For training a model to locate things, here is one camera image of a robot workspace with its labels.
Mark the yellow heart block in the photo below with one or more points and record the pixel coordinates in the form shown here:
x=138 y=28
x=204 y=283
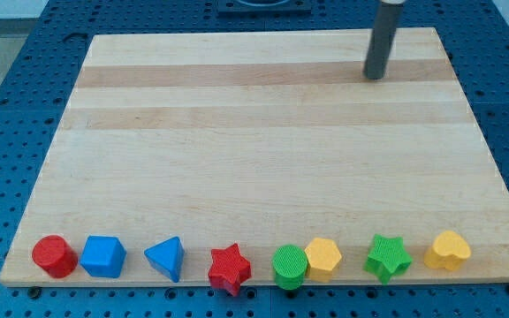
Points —
x=449 y=251

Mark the wooden board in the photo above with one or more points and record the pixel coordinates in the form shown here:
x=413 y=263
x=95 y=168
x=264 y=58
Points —
x=265 y=139

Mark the green cylinder block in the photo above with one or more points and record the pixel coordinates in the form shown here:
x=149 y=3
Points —
x=289 y=264

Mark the red star block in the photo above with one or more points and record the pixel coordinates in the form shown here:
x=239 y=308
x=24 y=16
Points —
x=229 y=269

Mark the yellow hexagon block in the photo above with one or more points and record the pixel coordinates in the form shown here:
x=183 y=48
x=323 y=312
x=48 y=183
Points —
x=324 y=258

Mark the blue triangle block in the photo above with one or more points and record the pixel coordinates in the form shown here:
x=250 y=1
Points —
x=167 y=258

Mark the green star block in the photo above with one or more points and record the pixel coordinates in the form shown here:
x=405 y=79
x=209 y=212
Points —
x=386 y=258

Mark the blue cube block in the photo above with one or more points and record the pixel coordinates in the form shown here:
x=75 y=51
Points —
x=103 y=256

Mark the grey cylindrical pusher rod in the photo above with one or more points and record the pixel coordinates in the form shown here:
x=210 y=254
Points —
x=382 y=37

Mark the red cylinder block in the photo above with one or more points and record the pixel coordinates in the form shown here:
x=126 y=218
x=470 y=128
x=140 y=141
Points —
x=54 y=256

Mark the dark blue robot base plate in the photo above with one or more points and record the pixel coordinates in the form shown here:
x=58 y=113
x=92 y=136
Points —
x=247 y=7

